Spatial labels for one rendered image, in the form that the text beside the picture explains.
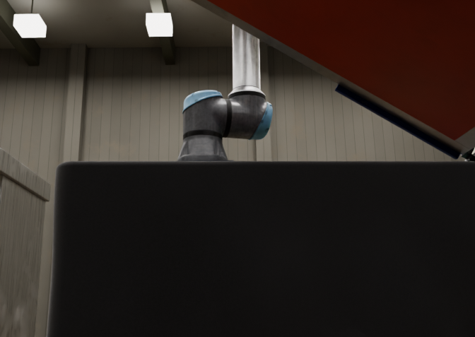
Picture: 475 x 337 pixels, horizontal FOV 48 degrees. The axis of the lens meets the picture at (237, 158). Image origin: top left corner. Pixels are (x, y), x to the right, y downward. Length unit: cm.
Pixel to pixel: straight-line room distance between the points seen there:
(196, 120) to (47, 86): 1055
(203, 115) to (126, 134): 970
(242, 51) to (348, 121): 978
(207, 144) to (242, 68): 28
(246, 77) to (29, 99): 1053
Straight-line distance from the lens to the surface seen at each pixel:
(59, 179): 59
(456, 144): 122
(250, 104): 160
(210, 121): 155
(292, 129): 1116
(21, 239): 432
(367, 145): 1134
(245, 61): 167
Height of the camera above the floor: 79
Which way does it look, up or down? 16 degrees up
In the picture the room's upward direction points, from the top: 1 degrees counter-clockwise
